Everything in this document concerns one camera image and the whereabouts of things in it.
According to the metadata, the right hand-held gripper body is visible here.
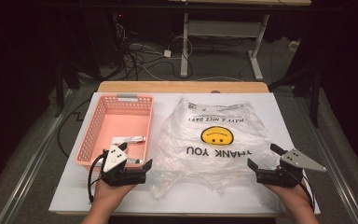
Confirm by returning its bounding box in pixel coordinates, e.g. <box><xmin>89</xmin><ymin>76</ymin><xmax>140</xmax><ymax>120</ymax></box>
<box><xmin>255</xmin><ymin>148</ymin><xmax>327</xmax><ymax>189</ymax></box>

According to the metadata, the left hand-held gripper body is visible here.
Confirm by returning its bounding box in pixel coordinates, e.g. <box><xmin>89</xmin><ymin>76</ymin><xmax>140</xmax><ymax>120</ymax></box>
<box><xmin>100</xmin><ymin>146</ymin><xmax>147</xmax><ymax>188</ymax></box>

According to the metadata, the white ointment tube red print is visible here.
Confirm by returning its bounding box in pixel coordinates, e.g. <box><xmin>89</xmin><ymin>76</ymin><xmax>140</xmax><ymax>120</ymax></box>
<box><xmin>111</xmin><ymin>135</ymin><xmax>146</xmax><ymax>146</ymax></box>

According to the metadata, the pink perforated plastic basket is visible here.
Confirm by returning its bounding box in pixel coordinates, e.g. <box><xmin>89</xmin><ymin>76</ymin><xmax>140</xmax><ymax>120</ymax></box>
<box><xmin>75</xmin><ymin>93</ymin><xmax>155</xmax><ymax>172</ymax></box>

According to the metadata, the clear smiley plastic bag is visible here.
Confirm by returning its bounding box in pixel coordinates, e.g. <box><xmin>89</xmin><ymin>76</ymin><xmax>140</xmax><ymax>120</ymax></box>
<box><xmin>148</xmin><ymin>97</ymin><xmax>282</xmax><ymax>200</ymax></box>

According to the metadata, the person's left hand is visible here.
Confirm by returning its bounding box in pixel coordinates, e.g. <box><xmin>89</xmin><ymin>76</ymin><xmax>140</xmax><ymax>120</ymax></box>
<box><xmin>92</xmin><ymin>179</ymin><xmax>137</xmax><ymax>209</ymax></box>

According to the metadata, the person's right hand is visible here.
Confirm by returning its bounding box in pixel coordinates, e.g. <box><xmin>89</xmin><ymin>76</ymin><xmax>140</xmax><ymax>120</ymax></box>
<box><xmin>264</xmin><ymin>181</ymin><xmax>313</xmax><ymax>208</ymax></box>

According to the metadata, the white board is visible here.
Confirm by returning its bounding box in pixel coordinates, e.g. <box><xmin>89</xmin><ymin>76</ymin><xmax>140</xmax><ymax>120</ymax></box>
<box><xmin>48</xmin><ymin>91</ymin><xmax>322</xmax><ymax>216</ymax></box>

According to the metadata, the black stand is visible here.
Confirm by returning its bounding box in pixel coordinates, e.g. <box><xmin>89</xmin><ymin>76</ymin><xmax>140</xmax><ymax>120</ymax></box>
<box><xmin>53</xmin><ymin>57</ymin><xmax>82</xmax><ymax>119</ymax></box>
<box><xmin>268</xmin><ymin>60</ymin><xmax>322</xmax><ymax>129</ymax></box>

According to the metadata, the wooden table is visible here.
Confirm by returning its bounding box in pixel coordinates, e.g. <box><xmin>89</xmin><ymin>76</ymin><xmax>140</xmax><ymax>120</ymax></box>
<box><xmin>96</xmin><ymin>80</ymin><xmax>269</xmax><ymax>94</ymax></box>

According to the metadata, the white power strip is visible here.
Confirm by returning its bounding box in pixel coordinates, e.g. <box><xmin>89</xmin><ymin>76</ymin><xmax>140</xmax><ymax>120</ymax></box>
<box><xmin>288</xmin><ymin>39</ymin><xmax>302</xmax><ymax>53</ymax></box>

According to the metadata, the dark computer tower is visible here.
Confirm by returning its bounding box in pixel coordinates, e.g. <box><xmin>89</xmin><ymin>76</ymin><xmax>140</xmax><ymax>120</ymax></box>
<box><xmin>103</xmin><ymin>7</ymin><xmax>129</xmax><ymax>68</ymax></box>

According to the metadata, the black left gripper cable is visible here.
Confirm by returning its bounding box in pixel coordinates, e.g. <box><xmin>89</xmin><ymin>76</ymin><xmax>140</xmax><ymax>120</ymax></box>
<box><xmin>87</xmin><ymin>153</ymin><xmax>107</xmax><ymax>203</ymax></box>

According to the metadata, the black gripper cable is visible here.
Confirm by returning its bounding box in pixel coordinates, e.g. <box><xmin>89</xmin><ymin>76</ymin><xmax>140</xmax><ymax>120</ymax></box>
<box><xmin>87</xmin><ymin>153</ymin><xmax>107</xmax><ymax>203</ymax></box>
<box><xmin>300</xmin><ymin>174</ymin><xmax>317</xmax><ymax>213</ymax></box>

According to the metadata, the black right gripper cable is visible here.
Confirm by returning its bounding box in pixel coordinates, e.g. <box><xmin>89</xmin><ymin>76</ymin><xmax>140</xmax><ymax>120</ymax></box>
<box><xmin>300</xmin><ymin>174</ymin><xmax>317</xmax><ymax>213</ymax></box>

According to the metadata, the metal floor rail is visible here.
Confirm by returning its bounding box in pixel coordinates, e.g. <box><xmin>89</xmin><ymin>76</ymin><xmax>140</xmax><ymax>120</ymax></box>
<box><xmin>0</xmin><ymin>89</ymin><xmax>77</xmax><ymax>224</ymax></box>
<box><xmin>296</xmin><ymin>90</ymin><xmax>358</xmax><ymax>224</ymax></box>

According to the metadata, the black floor cable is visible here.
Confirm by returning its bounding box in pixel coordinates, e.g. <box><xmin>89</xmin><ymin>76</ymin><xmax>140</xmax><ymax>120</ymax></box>
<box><xmin>57</xmin><ymin>98</ymin><xmax>91</xmax><ymax>159</ymax></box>

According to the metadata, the bundle of black floor cables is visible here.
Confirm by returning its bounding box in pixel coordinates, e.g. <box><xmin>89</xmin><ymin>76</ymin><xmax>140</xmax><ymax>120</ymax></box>
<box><xmin>115</xmin><ymin>22</ymin><xmax>195</xmax><ymax>82</ymax></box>

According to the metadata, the white cable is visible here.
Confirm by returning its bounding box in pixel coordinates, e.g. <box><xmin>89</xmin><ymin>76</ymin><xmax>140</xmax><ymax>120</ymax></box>
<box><xmin>167</xmin><ymin>35</ymin><xmax>194</xmax><ymax>61</ymax></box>

